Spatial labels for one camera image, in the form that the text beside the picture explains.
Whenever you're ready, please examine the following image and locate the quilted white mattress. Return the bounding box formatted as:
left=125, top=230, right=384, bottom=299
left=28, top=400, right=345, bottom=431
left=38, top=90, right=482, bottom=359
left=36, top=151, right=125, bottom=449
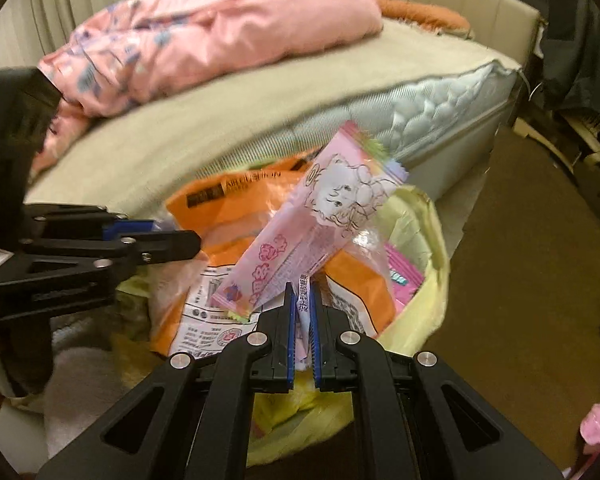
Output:
left=260, top=62, right=523, bottom=201

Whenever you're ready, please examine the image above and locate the white fuzzy cloth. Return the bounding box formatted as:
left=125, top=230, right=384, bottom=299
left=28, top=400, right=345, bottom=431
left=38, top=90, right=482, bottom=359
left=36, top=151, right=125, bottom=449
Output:
left=45, top=345, right=166, bottom=456

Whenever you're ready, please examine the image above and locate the light pink cartoon wrapper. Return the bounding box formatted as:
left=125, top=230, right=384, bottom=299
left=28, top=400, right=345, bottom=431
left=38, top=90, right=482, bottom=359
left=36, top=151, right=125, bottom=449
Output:
left=211, top=121, right=410, bottom=371

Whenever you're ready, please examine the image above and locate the white cable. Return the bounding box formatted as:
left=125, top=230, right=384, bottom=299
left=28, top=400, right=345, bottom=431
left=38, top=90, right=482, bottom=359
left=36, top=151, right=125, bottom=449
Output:
left=519, top=67, right=539, bottom=107

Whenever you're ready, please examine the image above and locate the magenta snack packet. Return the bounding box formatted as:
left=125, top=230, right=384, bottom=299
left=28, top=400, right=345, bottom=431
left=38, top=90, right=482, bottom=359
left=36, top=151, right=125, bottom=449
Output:
left=380, top=242, right=426, bottom=306

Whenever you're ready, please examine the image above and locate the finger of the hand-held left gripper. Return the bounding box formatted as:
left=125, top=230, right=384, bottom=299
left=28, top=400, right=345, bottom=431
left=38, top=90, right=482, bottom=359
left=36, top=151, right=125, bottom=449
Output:
left=22, top=204, right=156, bottom=242
left=0, top=230, right=203, bottom=322

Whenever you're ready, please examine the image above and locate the yellow plastic bag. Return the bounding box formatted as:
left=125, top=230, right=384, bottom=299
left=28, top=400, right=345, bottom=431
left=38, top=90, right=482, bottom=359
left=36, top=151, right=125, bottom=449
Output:
left=110, top=185, right=451, bottom=468

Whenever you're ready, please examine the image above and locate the beige bed sheet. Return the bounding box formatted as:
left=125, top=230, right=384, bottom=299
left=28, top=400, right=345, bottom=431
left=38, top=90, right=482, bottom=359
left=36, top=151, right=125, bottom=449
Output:
left=22, top=15, right=521, bottom=211

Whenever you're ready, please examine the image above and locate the pink blanket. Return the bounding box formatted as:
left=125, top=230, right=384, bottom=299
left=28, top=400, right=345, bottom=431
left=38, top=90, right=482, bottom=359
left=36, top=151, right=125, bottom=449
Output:
left=30, top=0, right=383, bottom=171

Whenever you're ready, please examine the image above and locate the orange snack packet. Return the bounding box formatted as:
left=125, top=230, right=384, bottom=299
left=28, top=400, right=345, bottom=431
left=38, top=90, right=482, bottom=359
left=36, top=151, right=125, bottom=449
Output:
left=150, top=152, right=398, bottom=361

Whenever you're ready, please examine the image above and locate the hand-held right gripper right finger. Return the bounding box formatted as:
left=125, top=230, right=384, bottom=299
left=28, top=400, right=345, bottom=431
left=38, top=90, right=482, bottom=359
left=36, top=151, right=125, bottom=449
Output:
left=310, top=282, right=566, bottom=480

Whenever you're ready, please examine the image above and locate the crumpled pink wrapper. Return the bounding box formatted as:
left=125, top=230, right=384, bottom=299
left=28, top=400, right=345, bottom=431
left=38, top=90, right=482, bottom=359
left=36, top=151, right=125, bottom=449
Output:
left=580, top=400, right=600, bottom=448

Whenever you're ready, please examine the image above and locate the beige padded headboard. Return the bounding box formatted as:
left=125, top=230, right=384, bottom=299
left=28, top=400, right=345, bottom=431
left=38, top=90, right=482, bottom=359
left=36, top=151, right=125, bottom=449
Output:
left=350, top=0, right=541, bottom=68

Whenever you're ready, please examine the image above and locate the beige office chair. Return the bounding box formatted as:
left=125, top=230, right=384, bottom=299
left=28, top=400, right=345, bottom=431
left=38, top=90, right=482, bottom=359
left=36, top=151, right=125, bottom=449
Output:
left=512, top=105, right=600, bottom=196

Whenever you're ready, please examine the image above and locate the dark cloth on chair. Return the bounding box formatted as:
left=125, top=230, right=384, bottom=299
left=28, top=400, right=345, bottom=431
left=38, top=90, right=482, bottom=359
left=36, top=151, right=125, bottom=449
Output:
left=540, top=0, right=600, bottom=111

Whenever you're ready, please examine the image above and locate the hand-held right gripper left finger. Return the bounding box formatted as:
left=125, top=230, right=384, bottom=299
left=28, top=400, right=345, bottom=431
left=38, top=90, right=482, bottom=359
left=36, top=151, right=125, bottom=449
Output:
left=36, top=282, right=297, bottom=480

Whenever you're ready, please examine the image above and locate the orange plush pillow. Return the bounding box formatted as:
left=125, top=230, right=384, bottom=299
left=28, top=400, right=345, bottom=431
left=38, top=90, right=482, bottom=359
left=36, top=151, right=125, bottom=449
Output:
left=377, top=0, right=473, bottom=36

